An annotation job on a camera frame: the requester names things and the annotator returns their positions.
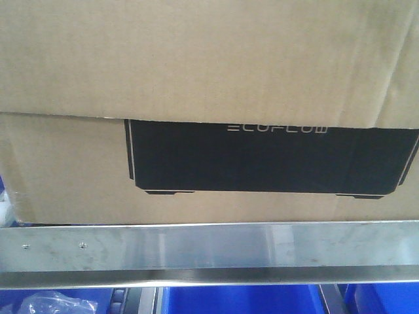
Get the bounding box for brown cardboard box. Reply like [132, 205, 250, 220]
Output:
[1, 1, 418, 224]

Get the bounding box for lower left blue bin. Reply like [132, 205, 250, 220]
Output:
[160, 285, 324, 313]

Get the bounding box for blue bin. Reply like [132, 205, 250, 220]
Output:
[343, 283, 418, 313]
[160, 285, 324, 313]

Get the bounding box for clear plastic bag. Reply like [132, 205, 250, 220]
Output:
[17, 290, 98, 314]

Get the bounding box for lower right blue bin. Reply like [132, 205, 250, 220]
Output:
[343, 283, 418, 313]

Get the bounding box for metal shelf front rail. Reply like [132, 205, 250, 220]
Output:
[1, 220, 418, 289]

